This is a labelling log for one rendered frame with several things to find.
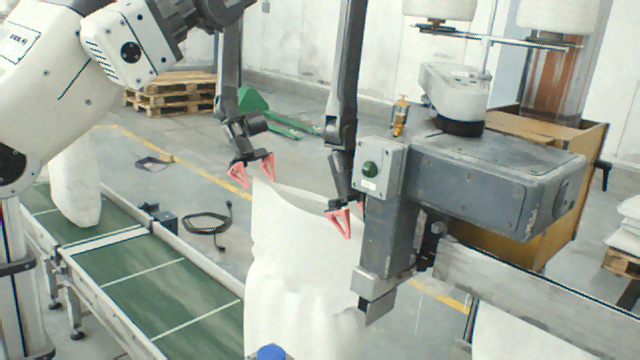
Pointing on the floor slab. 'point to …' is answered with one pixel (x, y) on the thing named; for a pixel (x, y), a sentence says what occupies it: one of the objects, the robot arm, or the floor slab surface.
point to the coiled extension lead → (209, 228)
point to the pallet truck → (248, 101)
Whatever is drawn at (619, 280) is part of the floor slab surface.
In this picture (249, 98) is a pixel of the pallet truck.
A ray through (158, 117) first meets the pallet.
